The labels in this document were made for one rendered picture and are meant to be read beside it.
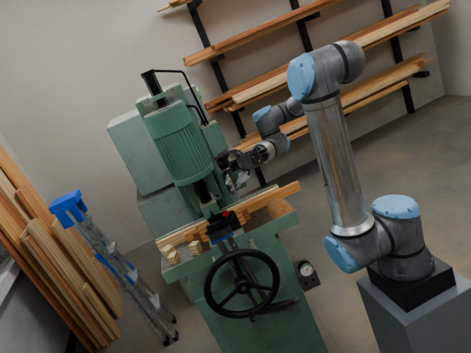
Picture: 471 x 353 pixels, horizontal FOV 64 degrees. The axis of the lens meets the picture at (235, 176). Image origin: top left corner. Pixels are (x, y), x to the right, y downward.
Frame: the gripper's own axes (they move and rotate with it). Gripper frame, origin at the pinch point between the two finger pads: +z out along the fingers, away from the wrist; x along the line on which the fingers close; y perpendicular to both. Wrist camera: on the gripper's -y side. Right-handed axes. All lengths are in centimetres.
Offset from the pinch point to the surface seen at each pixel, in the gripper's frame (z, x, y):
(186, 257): 16.7, 25.9, -24.8
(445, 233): -141, 99, 11
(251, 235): -3.2, 28.6, -5.2
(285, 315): -10, 71, -14
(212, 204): -0.6, 11.0, -16.6
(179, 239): 9.4, 19.9, -36.2
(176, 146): 8.9, -16.7, -9.6
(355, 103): -266, 4, -72
